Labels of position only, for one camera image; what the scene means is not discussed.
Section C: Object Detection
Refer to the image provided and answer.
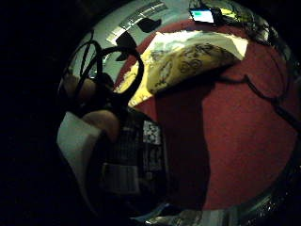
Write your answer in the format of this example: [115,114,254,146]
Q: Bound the black box with white labels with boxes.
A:
[93,107,172,206]

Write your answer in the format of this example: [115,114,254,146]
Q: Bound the yellow patterned bag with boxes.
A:
[117,41,240,108]

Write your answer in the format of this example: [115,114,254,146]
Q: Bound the red table cover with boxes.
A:
[114,19,301,212]

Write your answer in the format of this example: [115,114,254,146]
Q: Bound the phone with lit screen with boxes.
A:
[189,8,221,25]

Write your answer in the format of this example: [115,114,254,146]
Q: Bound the black looped cable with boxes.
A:
[61,29,146,126]

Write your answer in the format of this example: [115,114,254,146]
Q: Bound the thin black cable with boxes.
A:
[219,73,301,133]

